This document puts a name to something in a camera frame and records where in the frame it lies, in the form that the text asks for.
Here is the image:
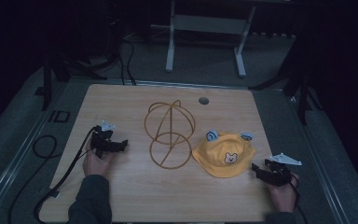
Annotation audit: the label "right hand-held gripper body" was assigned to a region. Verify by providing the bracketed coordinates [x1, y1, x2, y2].
[265, 151, 303, 188]

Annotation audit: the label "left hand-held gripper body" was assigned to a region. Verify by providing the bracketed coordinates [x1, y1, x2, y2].
[90, 119, 119, 159]

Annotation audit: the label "yellow bear hat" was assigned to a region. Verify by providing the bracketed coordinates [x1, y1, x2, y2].
[191, 129, 257, 179]

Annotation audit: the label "gold wire hat stand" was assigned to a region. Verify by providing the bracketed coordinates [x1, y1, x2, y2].
[144, 99, 197, 171]

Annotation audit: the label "person's right hand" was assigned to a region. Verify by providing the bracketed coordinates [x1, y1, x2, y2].
[267, 172, 300, 215]

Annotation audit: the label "person's left hand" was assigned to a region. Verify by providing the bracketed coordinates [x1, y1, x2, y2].
[82, 140, 117, 178]

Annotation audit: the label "black metal stand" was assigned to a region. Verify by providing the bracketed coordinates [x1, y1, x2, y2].
[247, 59, 324, 126]
[34, 50, 108, 112]

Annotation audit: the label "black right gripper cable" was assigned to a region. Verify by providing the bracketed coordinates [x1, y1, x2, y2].
[288, 173, 310, 224]

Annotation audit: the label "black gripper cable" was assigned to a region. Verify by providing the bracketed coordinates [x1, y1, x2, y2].
[33, 126, 98, 224]
[288, 173, 310, 224]

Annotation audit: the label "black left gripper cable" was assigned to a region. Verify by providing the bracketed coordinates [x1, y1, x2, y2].
[33, 126, 98, 224]

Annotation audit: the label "black looped floor cable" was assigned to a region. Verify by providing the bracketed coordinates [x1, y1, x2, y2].
[7, 134, 59, 224]

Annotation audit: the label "black hanging cables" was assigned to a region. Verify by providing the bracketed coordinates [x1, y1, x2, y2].
[117, 32, 138, 87]

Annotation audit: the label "white table frame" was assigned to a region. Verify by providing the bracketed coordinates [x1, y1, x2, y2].
[164, 0, 258, 78]

